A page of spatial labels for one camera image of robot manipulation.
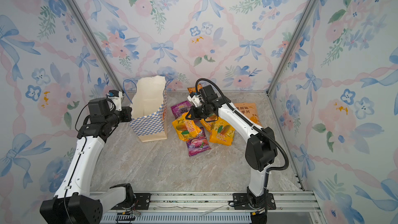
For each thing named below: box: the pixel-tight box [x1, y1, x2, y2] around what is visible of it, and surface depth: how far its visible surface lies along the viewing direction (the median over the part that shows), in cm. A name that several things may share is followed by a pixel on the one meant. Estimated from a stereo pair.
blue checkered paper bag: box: [128, 75, 168, 143], surface depth 84 cm
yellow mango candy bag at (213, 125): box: [200, 116, 226, 133], surface depth 96 cm
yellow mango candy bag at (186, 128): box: [172, 111, 202, 142], surface depth 83 cm
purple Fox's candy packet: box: [186, 127, 211, 157], surface depth 92 cm
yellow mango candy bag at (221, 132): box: [209, 116, 236, 147], surface depth 94 cm
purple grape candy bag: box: [170, 100, 192, 120], surface depth 105 cm
